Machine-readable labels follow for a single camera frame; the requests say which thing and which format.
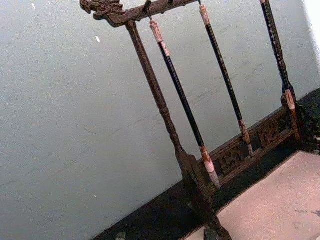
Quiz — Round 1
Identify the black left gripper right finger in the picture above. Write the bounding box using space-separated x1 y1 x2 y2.
203 226 221 240

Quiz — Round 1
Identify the black table cloth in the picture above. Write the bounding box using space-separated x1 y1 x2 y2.
91 91 320 240

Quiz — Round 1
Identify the pale pink felt mat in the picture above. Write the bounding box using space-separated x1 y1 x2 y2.
179 149 320 240

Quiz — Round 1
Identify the thick black calligraphy brush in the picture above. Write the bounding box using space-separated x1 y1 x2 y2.
149 19 221 190

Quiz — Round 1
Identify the carved dark wooden brush rack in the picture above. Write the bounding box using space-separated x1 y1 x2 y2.
79 0 320 240

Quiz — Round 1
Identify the thin black calligraphy brush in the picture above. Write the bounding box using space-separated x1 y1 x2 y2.
198 4 254 159

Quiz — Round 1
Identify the black calligraphy brush pale ferrule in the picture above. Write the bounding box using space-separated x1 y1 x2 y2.
259 0 301 133

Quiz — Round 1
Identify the plain pale wall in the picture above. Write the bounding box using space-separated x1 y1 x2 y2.
0 0 320 240

